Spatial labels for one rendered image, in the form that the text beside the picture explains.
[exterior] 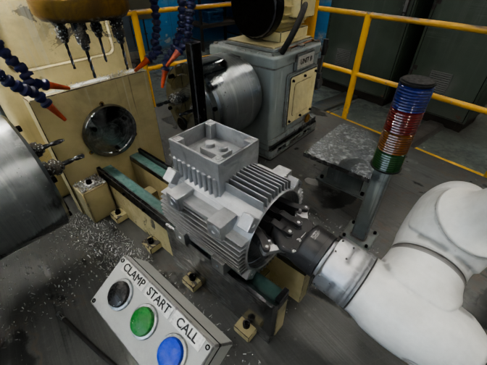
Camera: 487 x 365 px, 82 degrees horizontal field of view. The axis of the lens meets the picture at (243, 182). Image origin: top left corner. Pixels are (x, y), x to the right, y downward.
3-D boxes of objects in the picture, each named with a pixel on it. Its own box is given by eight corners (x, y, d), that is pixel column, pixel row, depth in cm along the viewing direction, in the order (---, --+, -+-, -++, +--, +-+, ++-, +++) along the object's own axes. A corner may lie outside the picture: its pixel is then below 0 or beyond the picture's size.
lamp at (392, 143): (372, 148, 59) (379, 129, 56) (383, 138, 62) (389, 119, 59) (402, 159, 56) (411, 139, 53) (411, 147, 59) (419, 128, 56)
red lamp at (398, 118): (379, 129, 56) (385, 108, 53) (389, 119, 59) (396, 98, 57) (411, 139, 53) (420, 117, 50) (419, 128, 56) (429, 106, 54)
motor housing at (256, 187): (168, 240, 59) (149, 166, 47) (229, 195, 71) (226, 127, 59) (240, 298, 49) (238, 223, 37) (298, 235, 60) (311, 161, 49)
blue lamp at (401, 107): (385, 108, 53) (393, 84, 50) (396, 98, 57) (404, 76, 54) (420, 117, 50) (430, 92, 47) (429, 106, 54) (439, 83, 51)
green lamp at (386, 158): (367, 166, 61) (372, 148, 59) (377, 155, 65) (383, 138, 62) (395, 177, 58) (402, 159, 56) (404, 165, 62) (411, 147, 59)
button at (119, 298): (112, 298, 36) (101, 297, 34) (127, 277, 36) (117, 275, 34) (125, 313, 34) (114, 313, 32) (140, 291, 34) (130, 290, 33)
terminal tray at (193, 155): (172, 173, 52) (166, 139, 48) (213, 150, 59) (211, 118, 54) (219, 201, 46) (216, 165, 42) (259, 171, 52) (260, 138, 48)
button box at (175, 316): (117, 303, 40) (85, 301, 35) (148, 260, 41) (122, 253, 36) (198, 401, 31) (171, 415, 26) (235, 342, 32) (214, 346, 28)
